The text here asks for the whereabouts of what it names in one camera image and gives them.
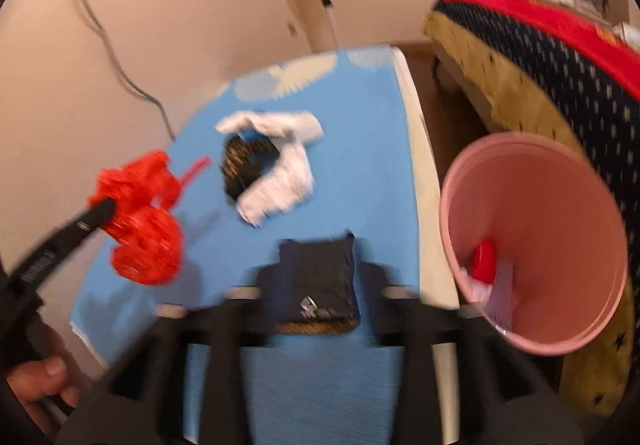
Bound black gold-dotted packet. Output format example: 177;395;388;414
220;132;281;203

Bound white rag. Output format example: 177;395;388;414
215;110;323;228

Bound large purple foam net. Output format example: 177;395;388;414
485;257;518;331

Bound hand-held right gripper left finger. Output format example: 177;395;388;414
65;265;281;445

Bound grey wall cable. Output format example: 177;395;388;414
52;0;176;141

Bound blue bird-print table cloth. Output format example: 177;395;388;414
70;45;426;445

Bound person's left hand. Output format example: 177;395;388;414
5;355;83;441

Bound red blanket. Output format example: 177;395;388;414
437;0;640;101

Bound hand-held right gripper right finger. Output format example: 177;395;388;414
355;262;586;445

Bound pink plastic bin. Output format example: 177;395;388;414
439;132;628;357

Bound red plastic bag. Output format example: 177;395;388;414
472;240;498;285

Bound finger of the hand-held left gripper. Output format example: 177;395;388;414
60;200;117;253

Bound red mesh net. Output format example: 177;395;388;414
87;150;213;287

